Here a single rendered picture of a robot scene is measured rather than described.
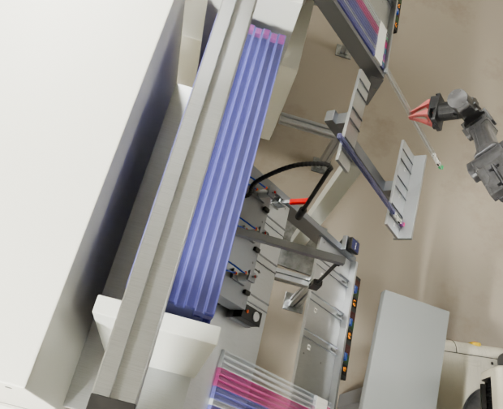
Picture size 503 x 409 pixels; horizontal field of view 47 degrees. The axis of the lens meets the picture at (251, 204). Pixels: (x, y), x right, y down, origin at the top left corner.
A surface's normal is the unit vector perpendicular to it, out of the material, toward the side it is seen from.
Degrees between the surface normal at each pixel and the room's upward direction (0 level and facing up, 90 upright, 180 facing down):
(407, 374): 0
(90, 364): 0
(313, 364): 43
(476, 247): 0
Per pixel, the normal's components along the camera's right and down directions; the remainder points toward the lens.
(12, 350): 0.18, -0.40
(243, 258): 0.78, -0.11
